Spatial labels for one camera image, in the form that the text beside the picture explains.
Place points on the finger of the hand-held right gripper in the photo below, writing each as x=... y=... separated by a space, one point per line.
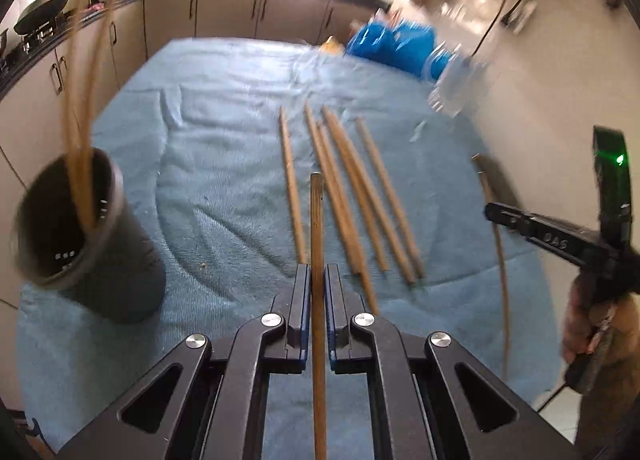
x=550 y=237

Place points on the yellow plastic bag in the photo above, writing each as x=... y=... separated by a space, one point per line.
x=332 y=45

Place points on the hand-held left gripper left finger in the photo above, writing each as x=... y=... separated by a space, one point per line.
x=300 y=320

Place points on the gas stove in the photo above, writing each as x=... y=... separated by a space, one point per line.
x=35 y=37

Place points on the power strip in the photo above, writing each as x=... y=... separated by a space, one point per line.
x=520 y=10

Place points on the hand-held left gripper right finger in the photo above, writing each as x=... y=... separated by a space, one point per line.
x=335 y=320

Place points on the clear plastic container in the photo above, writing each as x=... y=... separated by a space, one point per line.
x=457 y=85

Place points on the blue towel table cover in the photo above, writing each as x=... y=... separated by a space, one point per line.
x=215 y=165

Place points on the black wok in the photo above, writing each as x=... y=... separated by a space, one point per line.
x=42 y=7

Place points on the person's right hand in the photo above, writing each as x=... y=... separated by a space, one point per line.
x=575 y=325

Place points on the black chopstick holder cup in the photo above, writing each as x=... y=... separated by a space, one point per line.
x=115 y=280

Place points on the blue plastic bag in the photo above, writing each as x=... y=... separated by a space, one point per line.
x=395 y=45

